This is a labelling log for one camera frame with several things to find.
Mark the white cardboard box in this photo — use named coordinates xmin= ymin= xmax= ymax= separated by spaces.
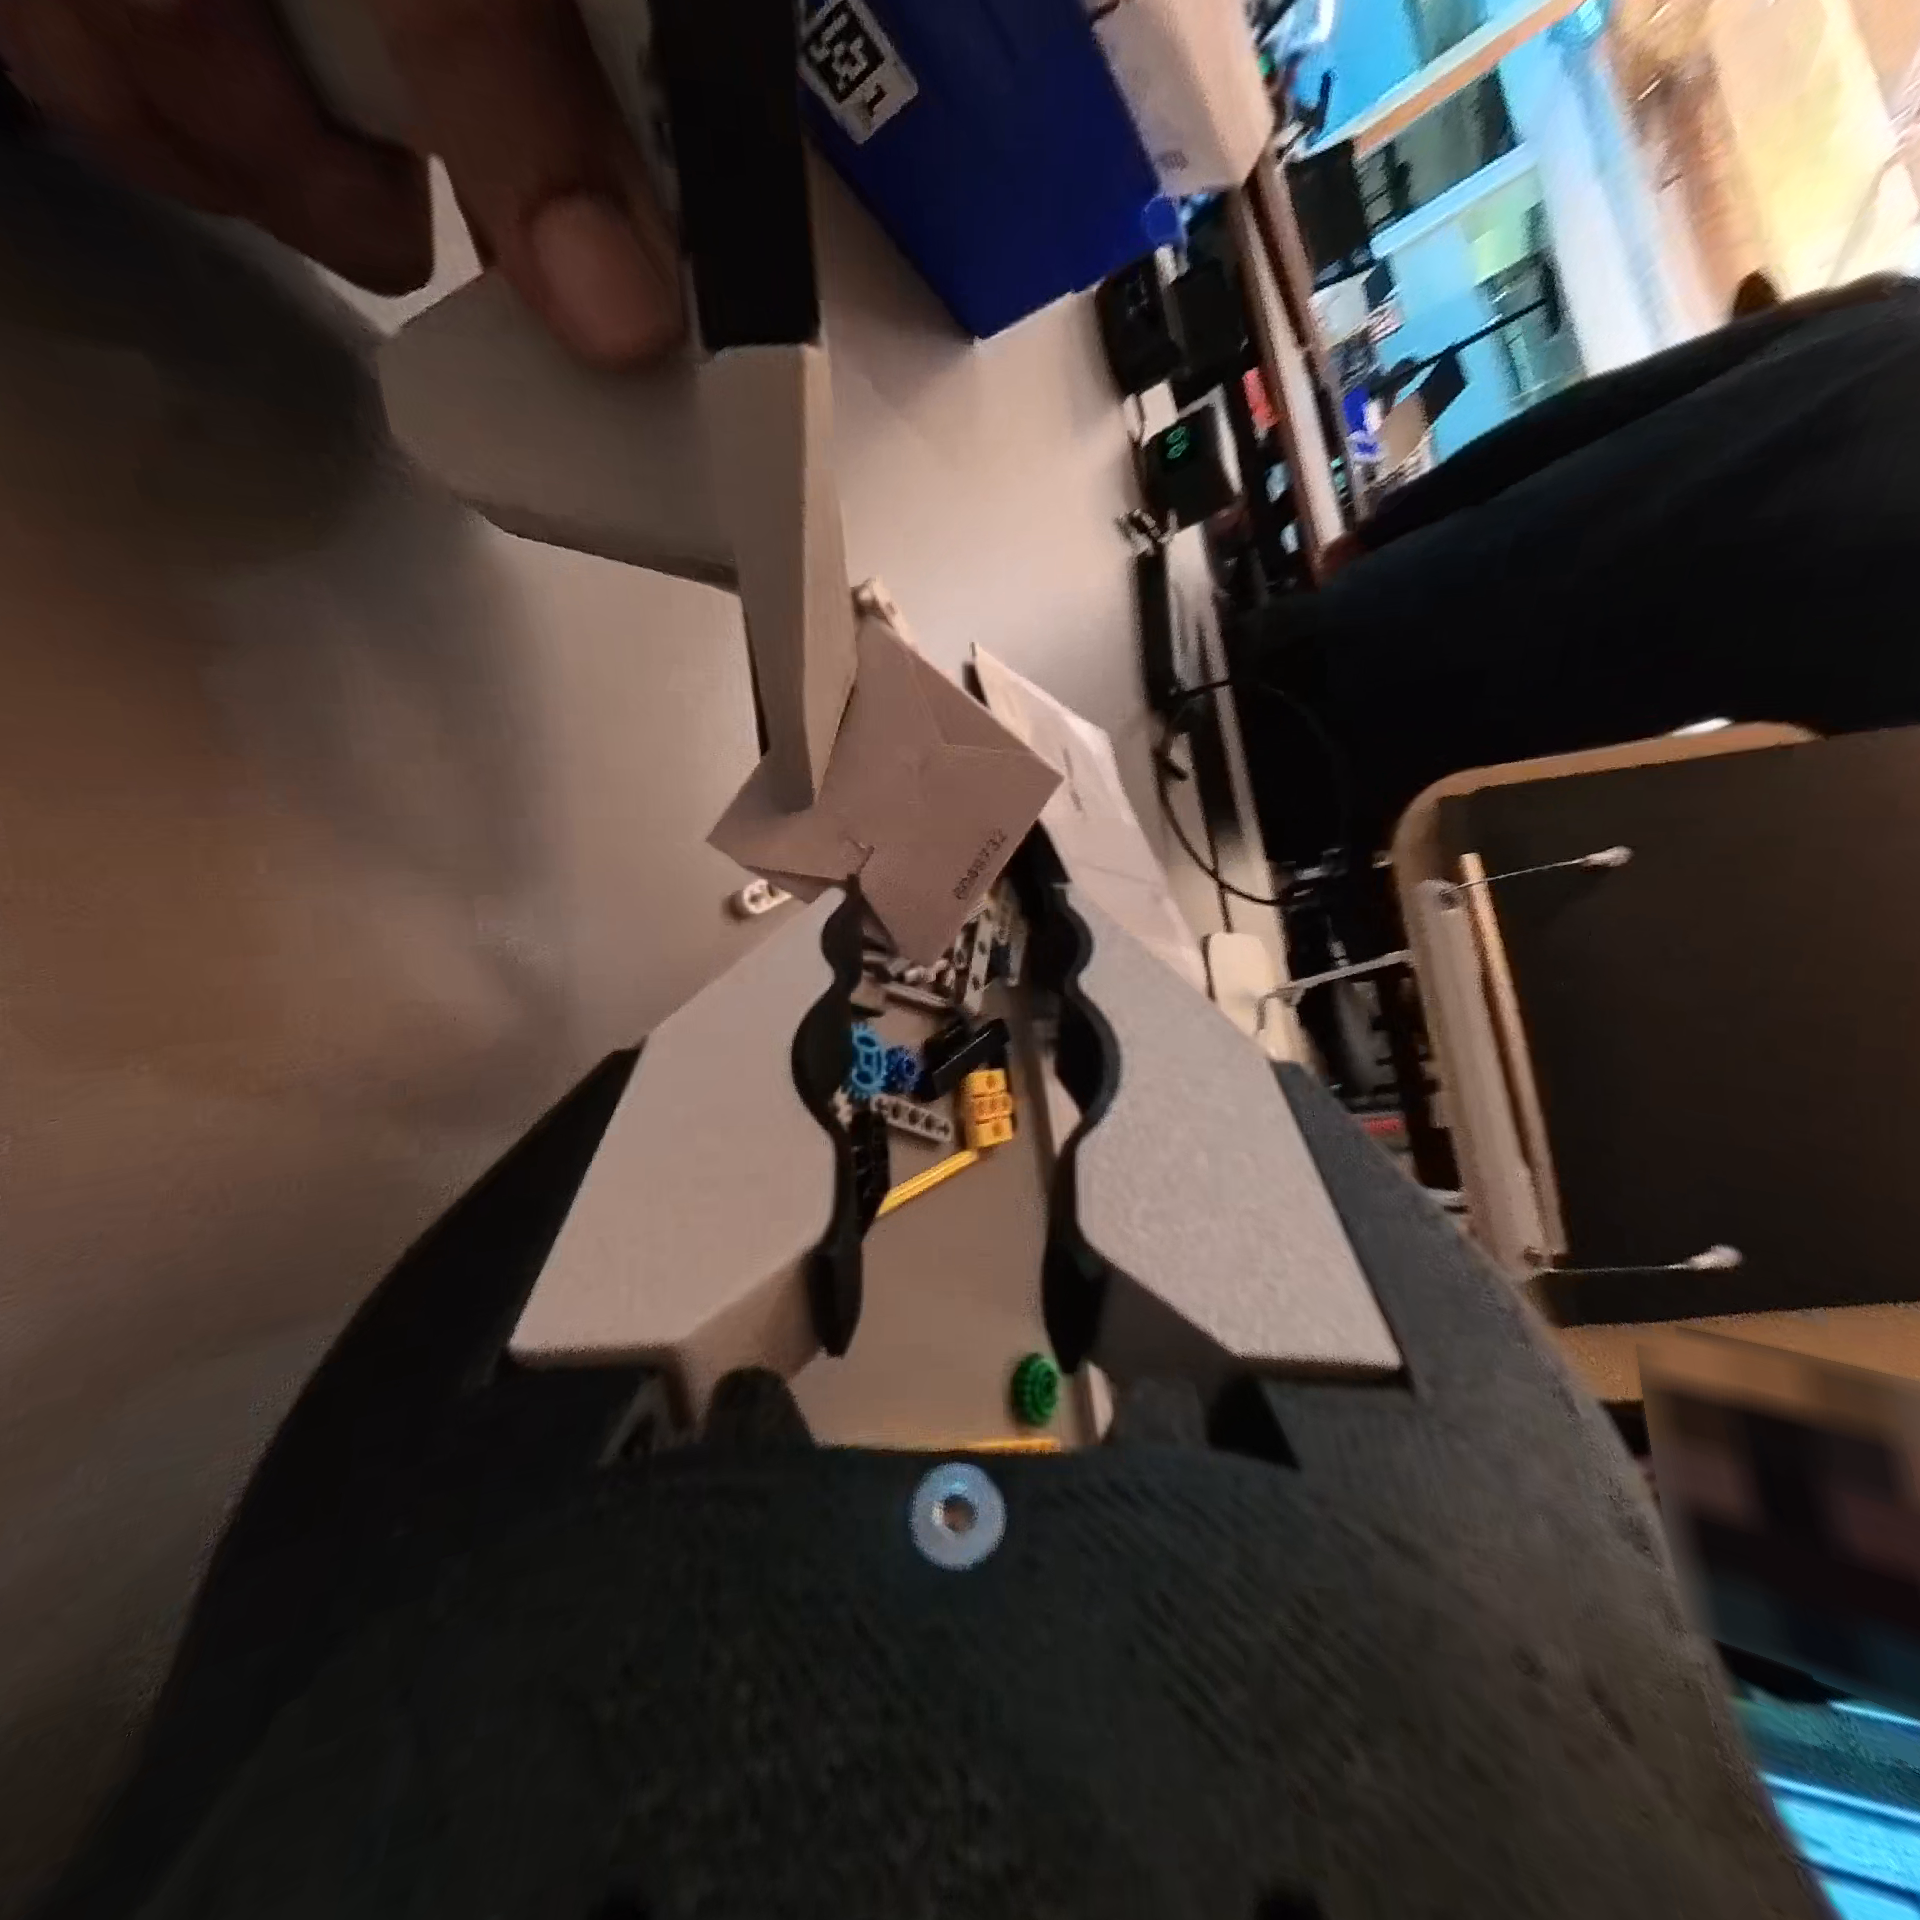
xmin=1094 ymin=0 xmax=1279 ymax=199

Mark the white paper parts bag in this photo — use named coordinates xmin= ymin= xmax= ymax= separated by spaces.
xmin=708 ymin=619 xmax=1065 ymax=962

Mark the blue plastic bin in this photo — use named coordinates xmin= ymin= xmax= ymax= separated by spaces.
xmin=796 ymin=0 xmax=1190 ymax=340

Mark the long grey lego beam assembly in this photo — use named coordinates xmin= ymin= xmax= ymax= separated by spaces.
xmin=882 ymin=897 xmax=1030 ymax=1011

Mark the person's left forearm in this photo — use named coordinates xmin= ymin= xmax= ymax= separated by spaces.
xmin=0 ymin=120 xmax=781 ymax=1920

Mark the black cable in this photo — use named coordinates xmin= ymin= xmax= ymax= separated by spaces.
xmin=1149 ymin=674 xmax=1301 ymax=912

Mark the person's left hand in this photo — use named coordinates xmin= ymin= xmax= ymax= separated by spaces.
xmin=0 ymin=0 xmax=694 ymax=373

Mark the white instruction booklet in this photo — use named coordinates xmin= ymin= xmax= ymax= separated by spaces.
xmin=966 ymin=644 xmax=1204 ymax=980

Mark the black monitor with wooden trim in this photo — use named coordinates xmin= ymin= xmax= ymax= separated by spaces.
xmin=1390 ymin=723 xmax=1920 ymax=1332

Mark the black angled lego beam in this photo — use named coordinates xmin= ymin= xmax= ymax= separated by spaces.
xmin=916 ymin=1015 xmax=1009 ymax=1098

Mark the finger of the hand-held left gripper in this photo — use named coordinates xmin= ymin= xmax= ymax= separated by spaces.
xmin=380 ymin=275 xmax=740 ymax=589
xmin=701 ymin=343 xmax=858 ymax=817

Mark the black device with green display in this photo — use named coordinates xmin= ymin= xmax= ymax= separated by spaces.
xmin=1137 ymin=403 xmax=1240 ymax=530

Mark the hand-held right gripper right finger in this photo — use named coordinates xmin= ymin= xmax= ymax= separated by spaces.
xmin=1016 ymin=828 xmax=1407 ymax=1391

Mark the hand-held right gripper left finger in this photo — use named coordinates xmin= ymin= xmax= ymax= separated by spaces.
xmin=506 ymin=877 xmax=893 ymax=1404

